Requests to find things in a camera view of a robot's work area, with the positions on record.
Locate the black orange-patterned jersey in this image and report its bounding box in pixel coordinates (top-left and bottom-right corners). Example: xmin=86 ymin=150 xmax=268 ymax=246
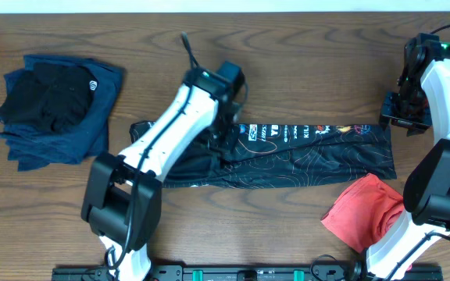
xmin=129 ymin=119 xmax=398 ymax=190

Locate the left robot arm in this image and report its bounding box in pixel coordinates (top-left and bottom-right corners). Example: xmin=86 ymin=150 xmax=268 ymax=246
xmin=80 ymin=62 xmax=246 ymax=280

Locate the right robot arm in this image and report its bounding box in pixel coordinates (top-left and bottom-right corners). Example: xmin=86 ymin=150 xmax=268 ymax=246
xmin=353 ymin=32 xmax=450 ymax=280

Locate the red t-shirt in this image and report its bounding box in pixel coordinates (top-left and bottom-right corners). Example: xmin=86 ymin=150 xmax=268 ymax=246
xmin=321 ymin=173 xmax=405 ymax=253

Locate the folded black shirt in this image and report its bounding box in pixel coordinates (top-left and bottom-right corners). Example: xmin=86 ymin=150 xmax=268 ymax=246
xmin=0 ymin=62 xmax=96 ymax=133

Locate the folded navy blue shirt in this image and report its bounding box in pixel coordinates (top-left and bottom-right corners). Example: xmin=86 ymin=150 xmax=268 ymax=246
xmin=0 ymin=55 xmax=123 ymax=171

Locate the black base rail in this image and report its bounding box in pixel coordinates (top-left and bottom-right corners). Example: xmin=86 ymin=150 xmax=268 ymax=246
xmin=51 ymin=262 xmax=444 ymax=281

